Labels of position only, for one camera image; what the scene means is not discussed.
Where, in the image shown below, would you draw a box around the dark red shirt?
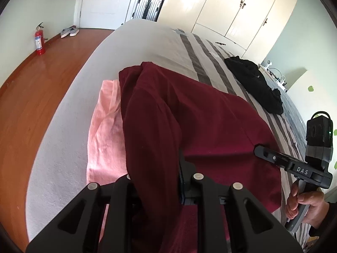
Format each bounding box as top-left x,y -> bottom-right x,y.
119,62 -> 282,252

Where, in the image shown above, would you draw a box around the grey slippers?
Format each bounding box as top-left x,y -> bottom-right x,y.
60,26 -> 79,38

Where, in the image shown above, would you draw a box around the white door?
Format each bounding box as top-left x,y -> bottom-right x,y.
79,0 -> 131,30

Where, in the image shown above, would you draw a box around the cluttered side table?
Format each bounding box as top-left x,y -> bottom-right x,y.
259,60 -> 288,92

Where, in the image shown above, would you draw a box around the person's right hand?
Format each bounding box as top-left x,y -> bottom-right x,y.
286,181 -> 330,229

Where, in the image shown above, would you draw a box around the pink folded cloth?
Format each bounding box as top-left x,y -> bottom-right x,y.
86,79 -> 130,243

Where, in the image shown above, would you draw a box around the red fire extinguisher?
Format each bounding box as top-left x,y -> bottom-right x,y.
34,22 -> 46,55

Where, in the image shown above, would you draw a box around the grey white striped blanket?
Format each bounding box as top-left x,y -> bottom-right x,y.
26,19 -> 306,239

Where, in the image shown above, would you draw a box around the black clothing pile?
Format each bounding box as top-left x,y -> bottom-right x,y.
224,56 -> 284,115

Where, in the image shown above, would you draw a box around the grey striped bed sheet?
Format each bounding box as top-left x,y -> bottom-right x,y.
259,69 -> 307,161

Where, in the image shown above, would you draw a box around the white wardrobe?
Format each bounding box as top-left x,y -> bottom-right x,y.
158,0 -> 297,64

